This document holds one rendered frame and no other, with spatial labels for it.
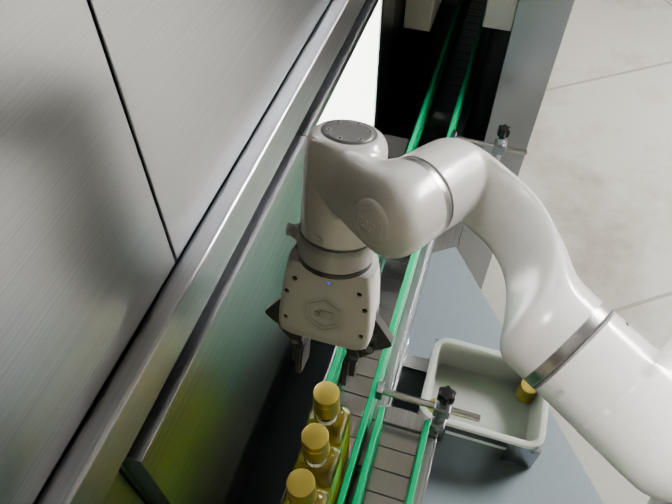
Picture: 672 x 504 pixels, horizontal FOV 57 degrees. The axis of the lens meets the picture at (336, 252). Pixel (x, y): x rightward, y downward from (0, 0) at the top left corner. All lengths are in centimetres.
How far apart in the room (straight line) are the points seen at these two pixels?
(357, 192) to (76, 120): 21
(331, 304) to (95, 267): 24
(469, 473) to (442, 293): 40
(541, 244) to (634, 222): 225
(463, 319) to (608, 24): 274
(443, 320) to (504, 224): 82
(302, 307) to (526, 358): 25
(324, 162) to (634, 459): 32
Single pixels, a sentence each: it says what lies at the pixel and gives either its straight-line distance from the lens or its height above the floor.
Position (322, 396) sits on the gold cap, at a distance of 80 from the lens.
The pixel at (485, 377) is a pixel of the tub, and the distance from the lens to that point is 129.
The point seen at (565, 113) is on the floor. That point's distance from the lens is 317.
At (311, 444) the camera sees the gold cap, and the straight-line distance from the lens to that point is 78.
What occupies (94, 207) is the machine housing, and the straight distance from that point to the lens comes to 49.
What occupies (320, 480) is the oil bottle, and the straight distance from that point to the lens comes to 85.
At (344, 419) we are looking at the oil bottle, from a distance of 87.
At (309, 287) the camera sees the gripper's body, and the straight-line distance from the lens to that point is 62.
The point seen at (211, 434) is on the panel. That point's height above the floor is 116.
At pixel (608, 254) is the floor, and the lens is 261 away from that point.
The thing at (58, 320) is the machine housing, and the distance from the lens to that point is 49.
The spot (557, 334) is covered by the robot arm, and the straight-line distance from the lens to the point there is 47.
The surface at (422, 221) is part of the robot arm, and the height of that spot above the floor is 153.
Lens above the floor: 189
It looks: 52 degrees down
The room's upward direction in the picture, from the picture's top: straight up
